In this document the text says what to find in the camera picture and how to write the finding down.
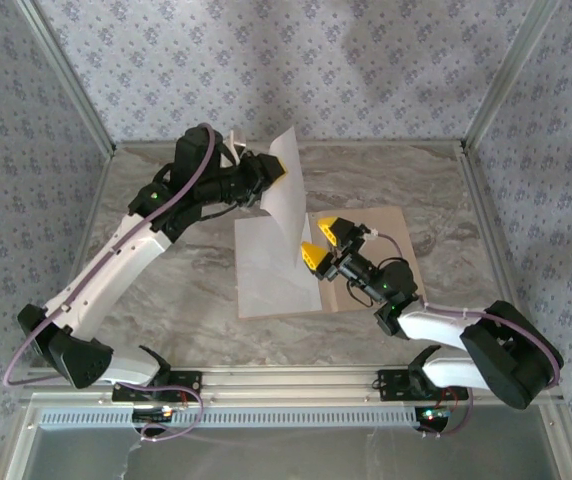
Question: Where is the brown cardboard folder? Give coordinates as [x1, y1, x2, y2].
[234, 204, 421, 322]

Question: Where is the grey metal lower tray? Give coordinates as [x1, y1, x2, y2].
[3, 402, 572, 480]

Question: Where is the aluminium back rail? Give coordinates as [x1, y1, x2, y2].
[113, 140, 465, 149]

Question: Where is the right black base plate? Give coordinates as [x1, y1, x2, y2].
[377, 368, 470, 403]

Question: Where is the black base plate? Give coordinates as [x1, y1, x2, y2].
[110, 368, 204, 403]
[377, 368, 470, 403]

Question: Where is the aluminium side rail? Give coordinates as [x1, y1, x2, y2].
[458, 141, 540, 369]
[41, 147, 117, 370]

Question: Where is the aluminium front rail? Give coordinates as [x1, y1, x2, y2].
[21, 366, 566, 407]

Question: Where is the grey slotted cable duct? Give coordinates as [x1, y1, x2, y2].
[38, 409, 420, 430]

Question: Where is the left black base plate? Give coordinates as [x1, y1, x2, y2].
[110, 368, 204, 403]

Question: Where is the aluminium frame post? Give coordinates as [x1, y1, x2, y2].
[14, 0, 118, 155]
[459, 0, 563, 151]

